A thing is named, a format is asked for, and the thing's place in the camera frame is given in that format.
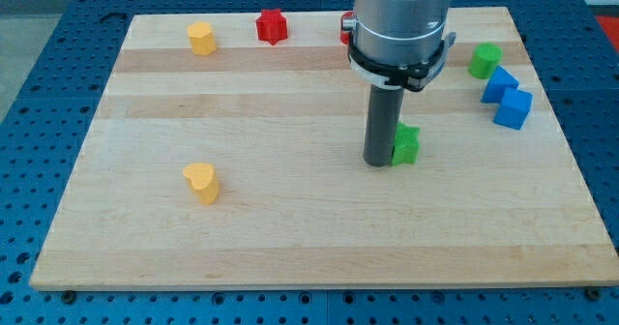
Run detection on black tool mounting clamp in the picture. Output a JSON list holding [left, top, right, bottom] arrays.
[[347, 32, 457, 92]]

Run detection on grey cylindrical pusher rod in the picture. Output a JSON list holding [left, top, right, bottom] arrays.
[[363, 85, 404, 167]]

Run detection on green star block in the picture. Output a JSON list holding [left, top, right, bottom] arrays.
[[391, 122, 420, 166]]

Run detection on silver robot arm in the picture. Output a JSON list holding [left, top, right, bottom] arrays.
[[340, 0, 457, 167]]

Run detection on red block behind arm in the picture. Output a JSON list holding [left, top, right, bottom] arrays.
[[339, 11, 357, 44]]

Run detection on red star block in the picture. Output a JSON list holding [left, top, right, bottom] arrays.
[[255, 9, 288, 45]]

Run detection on green cylinder block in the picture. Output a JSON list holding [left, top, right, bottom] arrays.
[[468, 43, 503, 79]]

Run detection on blue triangular block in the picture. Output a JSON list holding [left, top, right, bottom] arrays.
[[481, 66, 519, 103]]

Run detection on blue cube block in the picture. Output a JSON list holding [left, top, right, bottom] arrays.
[[493, 88, 533, 130]]

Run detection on wooden board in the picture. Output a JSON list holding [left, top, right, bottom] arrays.
[[30, 7, 618, 291]]

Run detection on yellow hexagon block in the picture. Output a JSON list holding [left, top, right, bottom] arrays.
[[187, 21, 218, 56]]

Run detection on yellow heart block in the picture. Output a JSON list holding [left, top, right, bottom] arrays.
[[182, 162, 221, 206]]

